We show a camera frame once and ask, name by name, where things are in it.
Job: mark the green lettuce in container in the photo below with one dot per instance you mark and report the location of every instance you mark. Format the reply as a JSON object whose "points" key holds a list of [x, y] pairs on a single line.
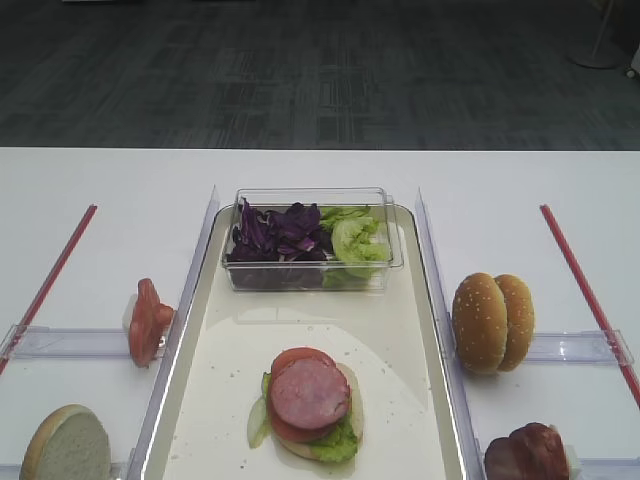
{"points": [[353, 233]]}

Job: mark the standing tomato slices left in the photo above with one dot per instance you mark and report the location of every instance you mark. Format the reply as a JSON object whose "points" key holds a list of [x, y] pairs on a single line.
{"points": [[150, 319]]}

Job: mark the tomato slice under ham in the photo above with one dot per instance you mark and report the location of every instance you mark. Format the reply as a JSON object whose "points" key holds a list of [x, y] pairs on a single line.
{"points": [[284, 359]]}

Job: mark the green lettuce under tomato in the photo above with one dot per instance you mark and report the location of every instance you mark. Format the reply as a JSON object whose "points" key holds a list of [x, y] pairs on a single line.
{"points": [[335, 445]]}

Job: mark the white tomato holder block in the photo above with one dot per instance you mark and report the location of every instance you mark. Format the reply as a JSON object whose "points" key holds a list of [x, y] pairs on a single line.
{"points": [[128, 312]]}

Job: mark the clear plastic salad container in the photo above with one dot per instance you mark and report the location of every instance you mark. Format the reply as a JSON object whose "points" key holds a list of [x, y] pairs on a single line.
{"points": [[328, 275]]}

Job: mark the purple cabbage leaves pile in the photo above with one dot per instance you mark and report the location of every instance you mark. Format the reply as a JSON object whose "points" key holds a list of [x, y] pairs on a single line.
{"points": [[295, 234]]}

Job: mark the pink ham slice on stack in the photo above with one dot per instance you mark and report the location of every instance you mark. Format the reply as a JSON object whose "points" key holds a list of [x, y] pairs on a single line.
{"points": [[310, 394]]}

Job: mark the front sesame bun top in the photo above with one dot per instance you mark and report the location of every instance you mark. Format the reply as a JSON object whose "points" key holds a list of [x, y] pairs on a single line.
{"points": [[479, 319]]}

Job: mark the sesame bun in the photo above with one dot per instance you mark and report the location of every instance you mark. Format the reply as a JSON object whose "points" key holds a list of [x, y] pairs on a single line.
{"points": [[479, 319], [520, 320]]}

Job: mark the bottom bun on tray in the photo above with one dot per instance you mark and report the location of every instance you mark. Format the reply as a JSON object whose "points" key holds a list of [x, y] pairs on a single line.
{"points": [[356, 400]]}

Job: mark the rear sesame bun top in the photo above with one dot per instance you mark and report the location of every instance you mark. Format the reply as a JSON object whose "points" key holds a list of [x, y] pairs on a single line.
{"points": [[520, 320]]}

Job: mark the white rectangular serving tray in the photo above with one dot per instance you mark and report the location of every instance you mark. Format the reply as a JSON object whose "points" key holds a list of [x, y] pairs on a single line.
{"points": [[387, 338]]}

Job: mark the left red strip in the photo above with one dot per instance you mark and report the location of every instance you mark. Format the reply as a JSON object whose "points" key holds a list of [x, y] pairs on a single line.
{"points": [[45, 290]]}

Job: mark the red strip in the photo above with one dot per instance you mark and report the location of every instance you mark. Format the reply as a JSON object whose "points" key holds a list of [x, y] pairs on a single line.
{"points": [[45, 290], [590, 295]]}

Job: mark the right long clear divider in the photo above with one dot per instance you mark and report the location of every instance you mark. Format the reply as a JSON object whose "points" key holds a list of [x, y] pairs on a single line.
{"points": [[469, 456]]}

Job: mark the long clear divider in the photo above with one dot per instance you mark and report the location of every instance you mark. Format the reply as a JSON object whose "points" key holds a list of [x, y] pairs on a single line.
{"points": [[469, 456], [150, 456]]}

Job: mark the right red strip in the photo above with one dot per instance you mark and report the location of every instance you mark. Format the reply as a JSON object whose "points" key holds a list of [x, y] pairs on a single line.
{"points": [[590, 295]]}

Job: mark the left long clear divider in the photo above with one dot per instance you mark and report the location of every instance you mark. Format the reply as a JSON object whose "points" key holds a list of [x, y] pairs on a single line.
{"points": [[150, 456]]}

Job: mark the white bun half cut side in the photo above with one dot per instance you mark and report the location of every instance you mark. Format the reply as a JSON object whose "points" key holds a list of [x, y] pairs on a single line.
{"points": [[70, 443]]}

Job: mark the white ham holder block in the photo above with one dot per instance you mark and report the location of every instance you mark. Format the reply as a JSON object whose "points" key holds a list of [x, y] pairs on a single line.
{"points": [[573, 463]]}

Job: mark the white stand base background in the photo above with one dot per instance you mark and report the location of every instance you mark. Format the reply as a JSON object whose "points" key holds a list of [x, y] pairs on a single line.
{"points": [[601, 54]]}

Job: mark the right clear cross rail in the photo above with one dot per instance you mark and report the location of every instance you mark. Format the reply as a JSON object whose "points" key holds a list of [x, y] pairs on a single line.
{"points": [[583, 348]]}

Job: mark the clear cross rail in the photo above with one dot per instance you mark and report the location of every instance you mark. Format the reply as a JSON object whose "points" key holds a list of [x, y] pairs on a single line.
{"points": [[31, 342], [583, 348]]}

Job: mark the left clear cross rail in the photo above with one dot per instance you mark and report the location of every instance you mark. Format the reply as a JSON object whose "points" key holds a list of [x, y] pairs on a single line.
{"points": [[31, 342]]}

